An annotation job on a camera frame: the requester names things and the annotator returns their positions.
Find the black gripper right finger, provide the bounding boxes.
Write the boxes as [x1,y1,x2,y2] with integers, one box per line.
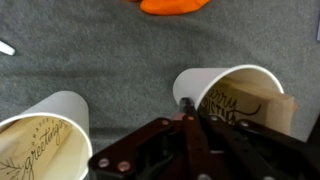
[198,111,320,180]

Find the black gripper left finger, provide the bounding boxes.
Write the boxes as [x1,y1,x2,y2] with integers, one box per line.
[87,97,214,180]

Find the wooden block merry print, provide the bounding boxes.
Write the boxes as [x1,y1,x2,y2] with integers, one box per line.
[199,78,298,138]

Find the white paper cup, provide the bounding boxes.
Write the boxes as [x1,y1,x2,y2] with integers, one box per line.
[0,90,94,180]
[172,64,285,134]

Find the grey table cloth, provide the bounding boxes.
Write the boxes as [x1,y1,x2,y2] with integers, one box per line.
[0,0,320,180]

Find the orange cloth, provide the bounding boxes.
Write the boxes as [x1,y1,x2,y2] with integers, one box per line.
[124,0,212,16]

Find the wooden block greetings print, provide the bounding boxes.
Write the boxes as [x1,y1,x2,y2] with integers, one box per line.
[0,116,76,180]

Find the white marker black cap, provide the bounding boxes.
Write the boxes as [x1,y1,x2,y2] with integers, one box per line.
[0,39,17,57]

